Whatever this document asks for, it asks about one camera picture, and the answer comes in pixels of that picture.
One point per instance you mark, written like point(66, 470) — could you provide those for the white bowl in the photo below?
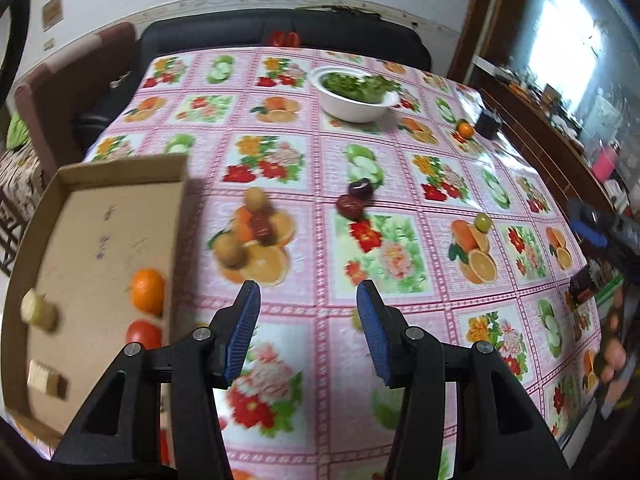
point(350, 107)

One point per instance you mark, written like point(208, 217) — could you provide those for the black cup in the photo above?
point(487, 124)

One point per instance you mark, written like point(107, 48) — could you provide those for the wall socket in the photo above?
point(48, 44)

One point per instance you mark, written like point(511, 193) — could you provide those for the patterned seat cushion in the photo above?
point(17, 180)

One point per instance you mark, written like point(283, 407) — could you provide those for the green pillow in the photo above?
point(17, 130)

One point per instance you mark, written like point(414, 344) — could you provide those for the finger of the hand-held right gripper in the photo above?
point(587, 225)

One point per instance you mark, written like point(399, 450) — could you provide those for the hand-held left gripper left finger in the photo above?
point(245, 330)

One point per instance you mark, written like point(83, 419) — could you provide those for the tan round fruit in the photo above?
point(256, 199)
point(228, 250)

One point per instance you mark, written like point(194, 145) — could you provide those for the red item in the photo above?
point(285, 38)

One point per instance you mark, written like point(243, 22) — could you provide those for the red tomato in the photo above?
point(144, 335)

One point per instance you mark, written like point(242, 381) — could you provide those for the fruit and flower print tablecloth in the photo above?
point(310, 160)

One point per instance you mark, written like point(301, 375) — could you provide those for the pale yellow cylinder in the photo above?
point(37, 310)

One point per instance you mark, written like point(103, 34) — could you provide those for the small wall plaque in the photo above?
point(51, 12)

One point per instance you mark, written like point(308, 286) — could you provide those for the red date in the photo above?
point(348, 206)
point(261, 229)

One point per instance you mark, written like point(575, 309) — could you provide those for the pink container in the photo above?
point(605, 165)

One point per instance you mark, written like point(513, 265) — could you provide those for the green leafy vegetables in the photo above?
point(355, 85)

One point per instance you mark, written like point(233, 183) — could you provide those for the wooden counter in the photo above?
point(540, 155)

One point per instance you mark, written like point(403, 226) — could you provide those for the brown armchair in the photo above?
point(60, 90)

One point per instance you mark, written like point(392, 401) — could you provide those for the black sofa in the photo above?
point(225, 35)

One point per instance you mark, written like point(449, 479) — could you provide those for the pale yellow cube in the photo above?
point(47, 382)

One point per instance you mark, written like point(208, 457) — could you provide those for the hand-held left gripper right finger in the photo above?
point(375, 335)

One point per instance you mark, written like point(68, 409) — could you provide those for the cardboard box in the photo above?
point(100, 240)

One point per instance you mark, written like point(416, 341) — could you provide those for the orange mandarin with leaf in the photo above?
point(465, 130)

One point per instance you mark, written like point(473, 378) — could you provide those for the dark purple plum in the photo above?
point(361, 190)

